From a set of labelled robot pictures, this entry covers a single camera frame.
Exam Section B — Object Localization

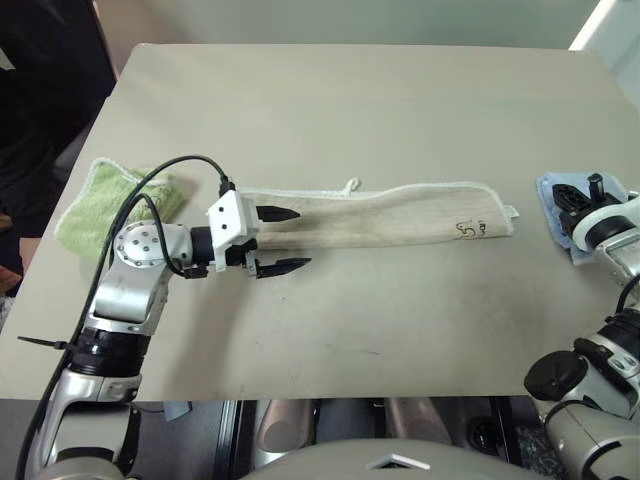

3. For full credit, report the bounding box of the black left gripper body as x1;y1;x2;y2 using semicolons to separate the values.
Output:
222;238;260;272

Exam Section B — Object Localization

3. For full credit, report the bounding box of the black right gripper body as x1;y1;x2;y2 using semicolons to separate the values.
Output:
557;208;585;237

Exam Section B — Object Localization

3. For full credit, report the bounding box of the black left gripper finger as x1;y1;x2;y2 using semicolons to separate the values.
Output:
246;256;314;280
255;203;301;225

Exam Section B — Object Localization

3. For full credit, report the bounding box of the beige towel with loop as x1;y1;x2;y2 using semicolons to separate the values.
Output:
233;176;520;252

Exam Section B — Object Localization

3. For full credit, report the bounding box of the green terry towel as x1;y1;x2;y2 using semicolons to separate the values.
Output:
54;158;187;260

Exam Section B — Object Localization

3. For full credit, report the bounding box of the light blue cloth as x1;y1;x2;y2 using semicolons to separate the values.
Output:
535;170;628;267

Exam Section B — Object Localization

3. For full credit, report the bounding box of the white furniture panel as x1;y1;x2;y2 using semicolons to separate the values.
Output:
568;0;640;99

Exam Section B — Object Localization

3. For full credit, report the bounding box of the dark rounded robot leg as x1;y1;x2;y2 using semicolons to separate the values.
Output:
382;397;454;447
257;398;319;467

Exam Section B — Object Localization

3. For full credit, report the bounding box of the silver robot torso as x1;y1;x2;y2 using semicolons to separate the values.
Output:
276;438;535;480

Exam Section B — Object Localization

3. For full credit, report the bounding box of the person in dark clothes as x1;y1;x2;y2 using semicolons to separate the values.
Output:
0;0;120;304

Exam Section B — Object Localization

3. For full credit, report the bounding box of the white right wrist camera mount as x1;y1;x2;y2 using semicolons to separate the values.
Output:
571;191;640;252

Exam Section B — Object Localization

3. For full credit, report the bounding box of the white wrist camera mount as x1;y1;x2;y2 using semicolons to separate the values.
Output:
205;188;262;274
571;191;640;252

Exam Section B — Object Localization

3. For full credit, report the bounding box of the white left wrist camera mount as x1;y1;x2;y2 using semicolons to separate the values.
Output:
205;188;262;274

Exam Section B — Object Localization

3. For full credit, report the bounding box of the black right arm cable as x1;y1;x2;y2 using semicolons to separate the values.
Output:
616;273;640;322

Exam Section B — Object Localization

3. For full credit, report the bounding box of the black table frame bar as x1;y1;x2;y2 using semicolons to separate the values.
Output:
217;399;257;480

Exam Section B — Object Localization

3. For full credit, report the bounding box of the black cable tie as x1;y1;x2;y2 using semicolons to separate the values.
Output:
16;335;77;353

